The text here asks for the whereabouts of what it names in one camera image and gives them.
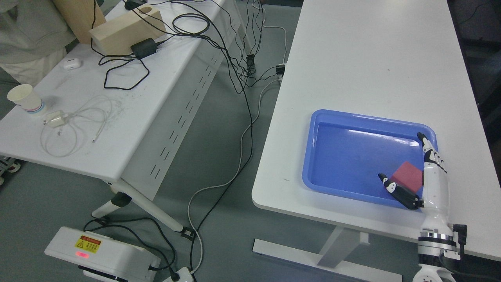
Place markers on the white folding table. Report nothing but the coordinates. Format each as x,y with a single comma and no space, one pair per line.
126,138

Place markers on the black power adapter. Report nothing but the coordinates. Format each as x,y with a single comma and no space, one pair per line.
144,48

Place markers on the blue plastic tray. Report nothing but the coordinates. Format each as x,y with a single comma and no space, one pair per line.
345,153

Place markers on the white black box device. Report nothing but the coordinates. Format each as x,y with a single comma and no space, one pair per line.
103,258

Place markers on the white paper cup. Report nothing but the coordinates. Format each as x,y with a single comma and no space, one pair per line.
25,97

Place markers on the wooden block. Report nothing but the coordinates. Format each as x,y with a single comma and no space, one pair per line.
115,37

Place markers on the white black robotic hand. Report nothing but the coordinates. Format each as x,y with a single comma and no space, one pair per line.
434,202

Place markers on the pink foam block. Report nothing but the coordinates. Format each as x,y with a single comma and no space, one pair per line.
409,176

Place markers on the white desk with T-leg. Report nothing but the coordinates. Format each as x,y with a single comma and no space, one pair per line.
394,59

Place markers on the person in beige clothes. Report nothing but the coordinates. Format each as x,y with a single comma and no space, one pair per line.
33,39

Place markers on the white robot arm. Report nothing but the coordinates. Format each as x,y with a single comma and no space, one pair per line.
439,256

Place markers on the white earbuds case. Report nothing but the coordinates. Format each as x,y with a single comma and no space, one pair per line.
71,64

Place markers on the white charger with cable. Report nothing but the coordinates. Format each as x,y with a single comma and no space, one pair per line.
65,132

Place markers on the white power strip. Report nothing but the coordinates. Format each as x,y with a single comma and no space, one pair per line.
182,275

